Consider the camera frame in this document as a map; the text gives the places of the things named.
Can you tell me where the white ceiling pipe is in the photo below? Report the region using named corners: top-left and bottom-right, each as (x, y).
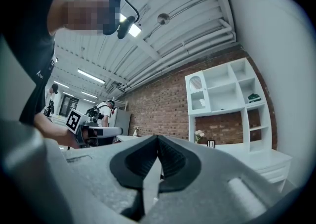
top-left (123, 19), bottom-right (237, 90)

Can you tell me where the silver ceiling dome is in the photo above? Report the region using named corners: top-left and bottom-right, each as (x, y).
top-left (157, 13), bottom-right (171, 25)

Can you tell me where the white shelf unit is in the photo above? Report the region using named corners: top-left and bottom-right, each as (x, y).
top-left (185, 57), bottom-right (272, 154)

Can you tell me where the vase with pale flowers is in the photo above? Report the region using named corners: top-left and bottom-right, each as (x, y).
top-left (194, 130), bottom-right (206, 144)

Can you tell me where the white arched cabinet door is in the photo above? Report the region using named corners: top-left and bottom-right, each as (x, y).
top-left (185, 71), bottom-right (211, 115)

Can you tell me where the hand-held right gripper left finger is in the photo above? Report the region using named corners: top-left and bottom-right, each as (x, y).
top-left (61, 135), bottom-right (158, 224)

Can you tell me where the person's left hand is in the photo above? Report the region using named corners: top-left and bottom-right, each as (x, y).
top-left (80, 130), bottom-right (99, 148)

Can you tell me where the person's head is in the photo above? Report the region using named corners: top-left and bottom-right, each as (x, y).
top-left (48, 0), bottom-right (121, 36)

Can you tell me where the grey metal locker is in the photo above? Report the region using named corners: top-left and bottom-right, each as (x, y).
top-left (112, 108), bottom-right (131, 136)

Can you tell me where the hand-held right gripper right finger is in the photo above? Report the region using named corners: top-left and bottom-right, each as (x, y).
top-left (144, 135), bottom-right (294, 224)

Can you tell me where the square ceiling light panel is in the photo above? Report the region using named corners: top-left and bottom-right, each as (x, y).
top-left (119, 14), bottom-right (143, 38)

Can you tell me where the person's left forearm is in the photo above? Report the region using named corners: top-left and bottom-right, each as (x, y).
top-left (34, 112), bottom-right (82, 149)

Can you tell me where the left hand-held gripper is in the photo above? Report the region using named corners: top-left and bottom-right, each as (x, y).
top-left (65, 108), bottom-right (123, 148)

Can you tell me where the person's black shirt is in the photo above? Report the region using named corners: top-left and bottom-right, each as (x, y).
top-left (0, 0), bottom-right (59, 126)

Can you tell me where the dark glass door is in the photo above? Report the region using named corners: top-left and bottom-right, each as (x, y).
top-left (59, 94), bottom-right (79, 117)

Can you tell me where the black head-worn camera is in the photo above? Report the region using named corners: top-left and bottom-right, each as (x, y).
top-left (98, 0), bottom-right (141, 40)

